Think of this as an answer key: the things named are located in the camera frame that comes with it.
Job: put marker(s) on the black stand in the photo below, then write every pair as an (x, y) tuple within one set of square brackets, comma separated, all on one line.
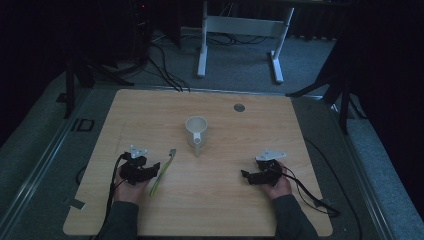
[(70, 93), (343, 100)]

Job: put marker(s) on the green toothbrush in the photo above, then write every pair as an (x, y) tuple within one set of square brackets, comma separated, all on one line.
[(162, 173)]

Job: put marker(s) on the black rectangular floor socket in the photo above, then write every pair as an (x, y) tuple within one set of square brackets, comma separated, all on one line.
[(83, 125)]

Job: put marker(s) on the person's left hand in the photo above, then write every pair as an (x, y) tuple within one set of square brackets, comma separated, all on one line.
[(130, 191)]

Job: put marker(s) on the white cup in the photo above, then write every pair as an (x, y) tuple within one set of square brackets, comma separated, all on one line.
[(196, 131)]

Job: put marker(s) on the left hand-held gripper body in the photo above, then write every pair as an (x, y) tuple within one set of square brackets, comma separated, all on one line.
[(135, 170)]

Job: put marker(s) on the round grey table grommet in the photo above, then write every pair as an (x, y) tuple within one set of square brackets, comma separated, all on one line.
[(239, 107)]

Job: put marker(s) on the grey tape piece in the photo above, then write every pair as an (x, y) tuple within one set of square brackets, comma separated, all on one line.
[(76, 203)]

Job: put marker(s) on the person's right hand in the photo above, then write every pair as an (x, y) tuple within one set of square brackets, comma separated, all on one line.
[(279, 188)]

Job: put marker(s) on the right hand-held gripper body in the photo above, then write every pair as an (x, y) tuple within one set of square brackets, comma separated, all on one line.
[(266, 171)]

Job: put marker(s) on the white table frame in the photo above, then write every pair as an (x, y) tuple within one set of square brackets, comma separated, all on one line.
[(243, 26)]

